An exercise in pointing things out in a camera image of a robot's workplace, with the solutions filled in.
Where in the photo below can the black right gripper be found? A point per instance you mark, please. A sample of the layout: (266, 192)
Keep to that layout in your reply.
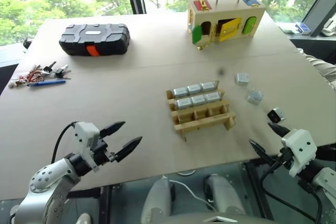
(286, 158)

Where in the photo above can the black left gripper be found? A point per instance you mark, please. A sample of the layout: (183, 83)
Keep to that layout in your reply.
(101, 153)

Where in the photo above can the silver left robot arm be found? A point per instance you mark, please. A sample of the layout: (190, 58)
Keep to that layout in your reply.
(50, 182)

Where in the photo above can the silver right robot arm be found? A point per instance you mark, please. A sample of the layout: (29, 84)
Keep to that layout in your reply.
(324, 182)

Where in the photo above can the beige sleeved person forearm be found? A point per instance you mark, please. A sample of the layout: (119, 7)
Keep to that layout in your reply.
(321, 68)

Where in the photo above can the wooden slotted tray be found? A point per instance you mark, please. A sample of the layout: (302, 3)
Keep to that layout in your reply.
(202, 119)

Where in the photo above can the small blue box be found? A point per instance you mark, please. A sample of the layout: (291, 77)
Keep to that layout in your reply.
(303, 28)

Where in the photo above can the wooden lock box toy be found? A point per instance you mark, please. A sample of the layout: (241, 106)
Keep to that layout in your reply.
(228, 16)

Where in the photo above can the grey rounded robot leg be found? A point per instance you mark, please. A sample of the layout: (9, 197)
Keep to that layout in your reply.
(224, 195)
(156, 200)

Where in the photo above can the black headed key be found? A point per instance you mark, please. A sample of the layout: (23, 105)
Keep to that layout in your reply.
(49, 66)
(59, 72)

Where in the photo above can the blue pen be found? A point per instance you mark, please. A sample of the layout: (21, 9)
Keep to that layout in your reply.
(47, 83)

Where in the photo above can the grey robot torso plate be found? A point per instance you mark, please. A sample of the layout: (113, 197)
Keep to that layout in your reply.
(215, 219)

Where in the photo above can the black tool case orange latch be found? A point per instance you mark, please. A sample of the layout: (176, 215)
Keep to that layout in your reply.
(94, 37)

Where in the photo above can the red tagged key bundle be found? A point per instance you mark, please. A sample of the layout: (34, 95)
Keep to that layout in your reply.
(32, 75)

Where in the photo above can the white device on sill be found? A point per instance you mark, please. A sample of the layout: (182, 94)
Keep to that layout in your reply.
(329, 27)

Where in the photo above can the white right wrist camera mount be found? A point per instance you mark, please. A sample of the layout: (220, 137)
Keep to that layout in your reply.
(300, 148)

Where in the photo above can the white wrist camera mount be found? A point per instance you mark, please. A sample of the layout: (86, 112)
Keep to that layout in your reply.
(300, 148)
(85, 134)

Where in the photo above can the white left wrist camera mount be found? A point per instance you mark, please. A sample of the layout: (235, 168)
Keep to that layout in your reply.
(85, 134)

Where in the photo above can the black table frame leg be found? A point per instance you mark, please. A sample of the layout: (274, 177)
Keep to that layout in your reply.
(258, 190)

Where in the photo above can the black table frame bar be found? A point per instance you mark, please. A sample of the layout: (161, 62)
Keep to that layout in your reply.
(84, 193)

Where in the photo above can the dark slanted window frame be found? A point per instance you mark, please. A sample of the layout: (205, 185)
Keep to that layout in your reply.
(321, 1)

